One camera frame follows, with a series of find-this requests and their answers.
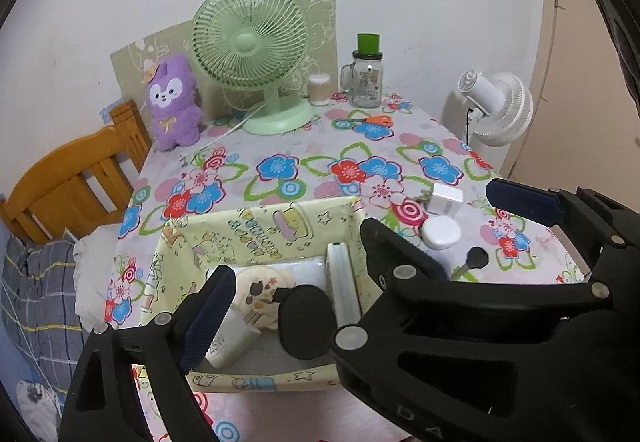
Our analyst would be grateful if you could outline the cartoon printed pouch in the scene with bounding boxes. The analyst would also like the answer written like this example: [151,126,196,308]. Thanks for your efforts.
[232,266,297,333]

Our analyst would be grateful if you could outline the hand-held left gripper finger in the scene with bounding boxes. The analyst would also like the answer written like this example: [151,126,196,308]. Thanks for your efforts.
[59,266,237,442]

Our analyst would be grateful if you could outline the glass mug with green lid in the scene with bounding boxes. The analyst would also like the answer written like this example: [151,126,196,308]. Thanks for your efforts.
[340,33,385,110]

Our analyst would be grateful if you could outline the black round sponge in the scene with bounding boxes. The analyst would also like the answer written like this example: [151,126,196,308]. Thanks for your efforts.
[277,284,335,360]

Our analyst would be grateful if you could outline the cotton swab jar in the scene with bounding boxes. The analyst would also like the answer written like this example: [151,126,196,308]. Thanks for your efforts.
[307,73,332,108]

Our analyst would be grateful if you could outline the floral tablecloth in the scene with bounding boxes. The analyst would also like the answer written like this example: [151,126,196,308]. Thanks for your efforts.
[102,94,593,442]

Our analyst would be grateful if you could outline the white long box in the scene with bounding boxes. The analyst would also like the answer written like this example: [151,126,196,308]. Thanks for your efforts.
[326,242,363,327]

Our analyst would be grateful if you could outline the white round case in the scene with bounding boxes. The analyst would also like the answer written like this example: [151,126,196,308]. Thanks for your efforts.
[420,216,462,250]

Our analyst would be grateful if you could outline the white cube adapter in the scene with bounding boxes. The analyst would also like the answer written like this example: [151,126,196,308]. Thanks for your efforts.
[427,183,465,219]

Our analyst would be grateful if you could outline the green desk fan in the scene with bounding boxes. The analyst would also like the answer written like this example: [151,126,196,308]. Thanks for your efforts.
[192,0,316,137]

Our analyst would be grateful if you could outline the orange scissors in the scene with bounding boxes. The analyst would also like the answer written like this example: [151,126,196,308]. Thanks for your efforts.
[347,114,395,127]

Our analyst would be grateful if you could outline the white fan cord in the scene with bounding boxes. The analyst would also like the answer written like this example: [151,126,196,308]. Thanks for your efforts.
[202,104,266,153]

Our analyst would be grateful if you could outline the black head key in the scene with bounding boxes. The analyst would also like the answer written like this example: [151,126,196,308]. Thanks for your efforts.
[451,247,490,281]

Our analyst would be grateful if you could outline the white bedsheet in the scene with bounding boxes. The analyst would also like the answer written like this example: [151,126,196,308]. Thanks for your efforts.
[74,224,121,327]

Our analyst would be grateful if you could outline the white printed cloth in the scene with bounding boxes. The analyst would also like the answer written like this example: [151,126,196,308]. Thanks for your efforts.
[17,379,63,438]

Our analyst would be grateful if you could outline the wooden chair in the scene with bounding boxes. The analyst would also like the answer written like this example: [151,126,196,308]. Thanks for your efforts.
[0,98,153,245]

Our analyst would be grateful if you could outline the white tube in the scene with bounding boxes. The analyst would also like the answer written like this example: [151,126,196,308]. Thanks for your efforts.
[205,307,262,370]

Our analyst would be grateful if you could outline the yellow fabric storage box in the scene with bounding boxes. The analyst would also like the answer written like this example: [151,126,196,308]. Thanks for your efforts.
[137,194,371,393]

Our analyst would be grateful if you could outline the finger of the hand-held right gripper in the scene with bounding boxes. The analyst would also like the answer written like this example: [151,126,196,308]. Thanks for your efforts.
[330,217,608,442]
[486,178,640,281]

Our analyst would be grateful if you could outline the beige door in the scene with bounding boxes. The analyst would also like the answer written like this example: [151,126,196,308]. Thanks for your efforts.
[500,0,640,203]

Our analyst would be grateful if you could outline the white standing fan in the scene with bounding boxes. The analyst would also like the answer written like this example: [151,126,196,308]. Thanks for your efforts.
[442,69,535,153]

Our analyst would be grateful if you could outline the plaid bedding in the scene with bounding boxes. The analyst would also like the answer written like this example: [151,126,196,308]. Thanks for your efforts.
[0,222,88,423]

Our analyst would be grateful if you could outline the purple plush toy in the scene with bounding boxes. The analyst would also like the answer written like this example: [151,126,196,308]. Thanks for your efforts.
[145,53,203,153]

